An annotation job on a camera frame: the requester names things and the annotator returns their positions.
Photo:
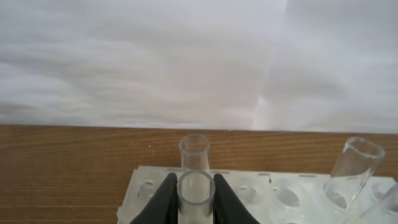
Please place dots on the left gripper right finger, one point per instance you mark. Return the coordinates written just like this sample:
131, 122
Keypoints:
225, 208

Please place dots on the white test tube rack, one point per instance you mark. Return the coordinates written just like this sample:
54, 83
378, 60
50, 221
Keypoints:
267, 208

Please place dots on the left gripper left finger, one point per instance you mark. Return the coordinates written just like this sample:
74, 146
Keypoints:
163, 205

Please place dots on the clear test tube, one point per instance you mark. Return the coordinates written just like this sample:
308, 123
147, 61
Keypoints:
354, 171
196, 189
388, 202
194, 155

